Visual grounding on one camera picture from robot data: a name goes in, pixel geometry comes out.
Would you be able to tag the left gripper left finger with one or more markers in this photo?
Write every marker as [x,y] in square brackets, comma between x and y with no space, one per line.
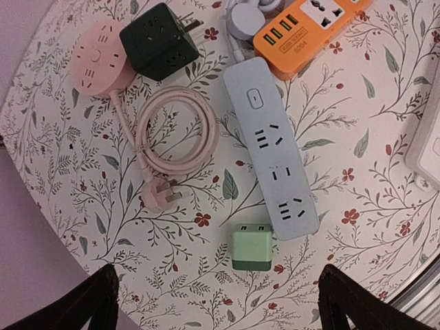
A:
[94,303]

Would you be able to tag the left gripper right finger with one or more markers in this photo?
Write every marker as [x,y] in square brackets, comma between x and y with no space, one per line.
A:
[343,301]

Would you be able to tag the white multicolour power strip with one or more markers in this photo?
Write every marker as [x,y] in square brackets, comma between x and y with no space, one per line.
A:
[423,153]

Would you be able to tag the green plug adapter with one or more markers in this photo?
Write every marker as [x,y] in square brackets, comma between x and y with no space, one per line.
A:
[251,247]

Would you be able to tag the floral table mat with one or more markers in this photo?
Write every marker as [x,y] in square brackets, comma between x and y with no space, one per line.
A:
[354,110]

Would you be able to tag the light blue power strip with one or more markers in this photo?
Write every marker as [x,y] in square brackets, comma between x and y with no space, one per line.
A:
[266,130]

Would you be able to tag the pink round power strip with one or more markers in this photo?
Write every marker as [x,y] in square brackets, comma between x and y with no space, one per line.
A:
[100,67]

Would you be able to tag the dark green cube socket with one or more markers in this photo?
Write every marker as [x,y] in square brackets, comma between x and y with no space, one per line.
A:
[157,44]

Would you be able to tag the orange power strip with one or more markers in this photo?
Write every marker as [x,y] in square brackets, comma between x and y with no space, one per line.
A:
[292,39]

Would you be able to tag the front aluminium rail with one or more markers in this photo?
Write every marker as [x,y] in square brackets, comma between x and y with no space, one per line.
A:
[421,293]

